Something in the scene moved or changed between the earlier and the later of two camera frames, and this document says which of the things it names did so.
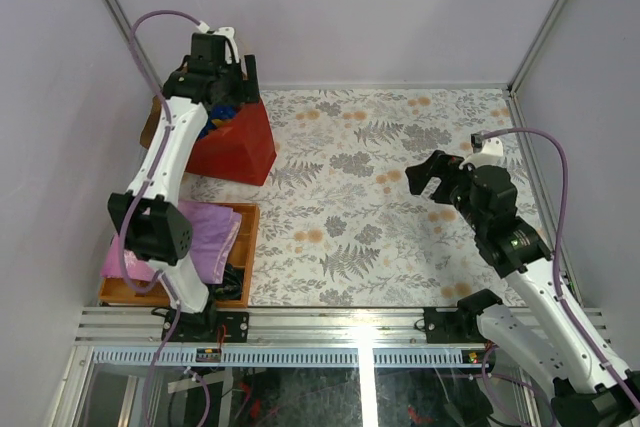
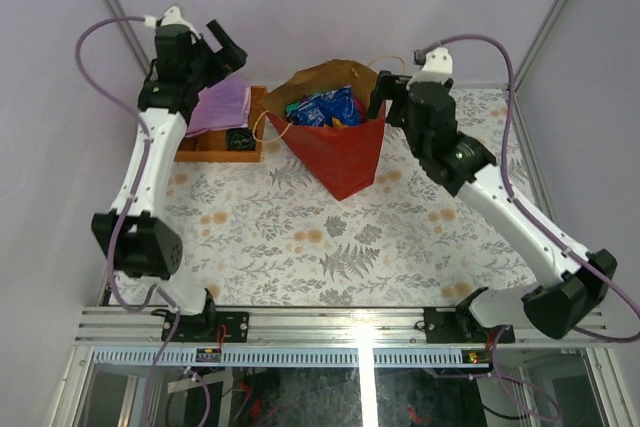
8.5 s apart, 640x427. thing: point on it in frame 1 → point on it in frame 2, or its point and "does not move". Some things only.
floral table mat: x=339 y=225 does not move
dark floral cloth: x=231 y=287 → x=240 y=139
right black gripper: x=440 y=165 → x=386 y=81
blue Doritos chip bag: x=219 y=115 → x=319 y=111
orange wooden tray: x=129 y=291 → x=237 y=144
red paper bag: x=243 y=150 → x=323 y=108
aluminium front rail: x=279 y=327 does not move
